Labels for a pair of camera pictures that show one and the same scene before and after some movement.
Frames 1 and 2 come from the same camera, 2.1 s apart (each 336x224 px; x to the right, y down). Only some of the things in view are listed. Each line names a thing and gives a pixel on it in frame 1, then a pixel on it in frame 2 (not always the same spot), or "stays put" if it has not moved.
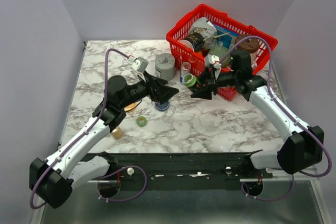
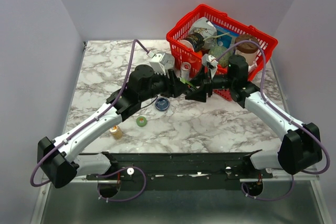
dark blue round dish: x=161 y=107 stays put
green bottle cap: x=141 y=121 stays put
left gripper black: x=163 y=93 to x=174 y=87
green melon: x=220 y=51 stays put
